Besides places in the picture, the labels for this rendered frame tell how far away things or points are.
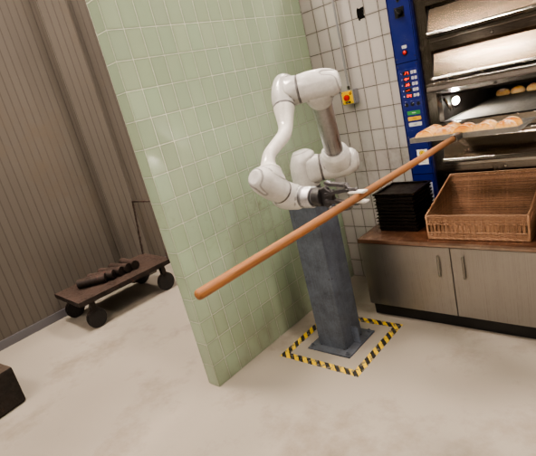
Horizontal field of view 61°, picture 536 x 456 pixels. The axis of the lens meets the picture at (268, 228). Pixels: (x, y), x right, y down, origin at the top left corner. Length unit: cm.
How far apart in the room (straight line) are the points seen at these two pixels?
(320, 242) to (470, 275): 87
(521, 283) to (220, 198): 175
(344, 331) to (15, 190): 331
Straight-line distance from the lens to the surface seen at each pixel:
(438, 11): 319
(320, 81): 216
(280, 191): 179
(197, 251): 271
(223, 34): 303
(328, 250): 272
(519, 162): 314
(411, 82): 322
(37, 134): 499
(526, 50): 302
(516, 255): 273
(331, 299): 284
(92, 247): 516
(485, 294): 290
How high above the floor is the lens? 164
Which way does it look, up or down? 16 degrees down
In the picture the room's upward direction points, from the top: 14 degrees counter-clockwise
